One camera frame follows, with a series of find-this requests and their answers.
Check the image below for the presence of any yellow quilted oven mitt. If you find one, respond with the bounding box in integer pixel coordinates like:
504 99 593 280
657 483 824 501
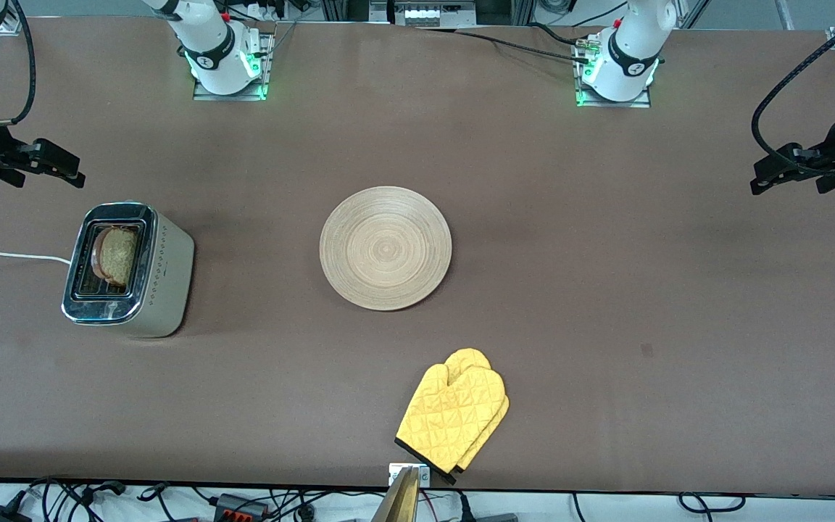
396 362 507 476
443 348 510 485

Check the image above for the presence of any black cable across table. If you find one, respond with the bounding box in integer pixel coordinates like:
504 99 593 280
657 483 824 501
454 22 594 63

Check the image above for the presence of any gold metal bar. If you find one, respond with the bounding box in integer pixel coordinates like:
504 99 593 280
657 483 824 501
370 466 422 522

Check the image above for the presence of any chrome two-slot toaster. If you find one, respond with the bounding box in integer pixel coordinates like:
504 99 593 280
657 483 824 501
61 199 195 339

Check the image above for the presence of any black looped floor cable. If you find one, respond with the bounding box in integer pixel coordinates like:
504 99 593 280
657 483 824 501
678 492 748 514

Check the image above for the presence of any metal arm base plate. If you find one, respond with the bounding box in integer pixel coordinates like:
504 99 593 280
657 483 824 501
575 36 652 109
193 33 275 102

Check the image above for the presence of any black tangled floor cable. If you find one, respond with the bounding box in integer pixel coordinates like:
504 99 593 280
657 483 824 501
26 476 128 522

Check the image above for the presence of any round wooden plate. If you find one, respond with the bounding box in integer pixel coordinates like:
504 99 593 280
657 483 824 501
319 186 454 312

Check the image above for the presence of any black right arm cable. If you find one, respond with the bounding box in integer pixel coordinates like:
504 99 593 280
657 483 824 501
0 0 38 128

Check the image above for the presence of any white table edge bracket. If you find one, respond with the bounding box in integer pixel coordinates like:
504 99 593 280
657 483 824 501
389 464 431 488

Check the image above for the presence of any brown bread slice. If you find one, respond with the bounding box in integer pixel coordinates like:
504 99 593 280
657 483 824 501
91 226 139 287

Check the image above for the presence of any black red connector block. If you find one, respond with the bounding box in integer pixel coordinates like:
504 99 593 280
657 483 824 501
213 493 270 520

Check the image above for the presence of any white toaster power cable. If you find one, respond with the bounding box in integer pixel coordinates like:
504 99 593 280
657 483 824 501
0 251 72 266

